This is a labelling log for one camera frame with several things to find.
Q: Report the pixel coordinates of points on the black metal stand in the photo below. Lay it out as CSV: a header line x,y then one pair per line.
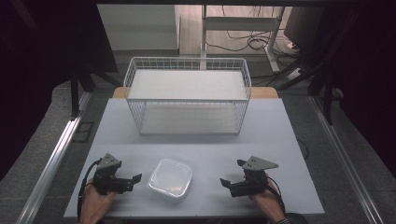
x,y
74,96
327,99

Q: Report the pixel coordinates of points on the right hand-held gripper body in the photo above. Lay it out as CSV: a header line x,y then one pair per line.
x,y
253,177

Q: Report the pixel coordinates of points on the person's right hand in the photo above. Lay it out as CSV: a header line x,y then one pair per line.
x,y
267,199

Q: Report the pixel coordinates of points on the aluminium rail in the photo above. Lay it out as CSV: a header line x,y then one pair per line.
x,y
345,155
53,155

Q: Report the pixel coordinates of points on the person's left hand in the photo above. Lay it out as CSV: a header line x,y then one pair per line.
x,y
95,202

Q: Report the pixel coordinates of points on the dark computer case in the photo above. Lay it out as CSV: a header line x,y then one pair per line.
x,y
299,28

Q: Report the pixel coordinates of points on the white metal desk frame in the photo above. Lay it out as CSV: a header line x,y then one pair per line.
x,y
239,23

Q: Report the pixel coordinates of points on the black curtain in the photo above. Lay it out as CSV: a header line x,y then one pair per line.
x,y
37,62
364,68

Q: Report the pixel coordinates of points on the white cabinet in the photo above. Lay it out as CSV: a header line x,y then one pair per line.
x,y
138,26

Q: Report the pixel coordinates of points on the white power strip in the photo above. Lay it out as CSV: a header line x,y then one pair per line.
x,y
294,74

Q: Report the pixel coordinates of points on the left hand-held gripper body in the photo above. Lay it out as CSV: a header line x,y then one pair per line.
x,y
107,174

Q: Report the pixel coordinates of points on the clear plastic container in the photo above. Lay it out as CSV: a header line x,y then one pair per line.
x,y
170,178

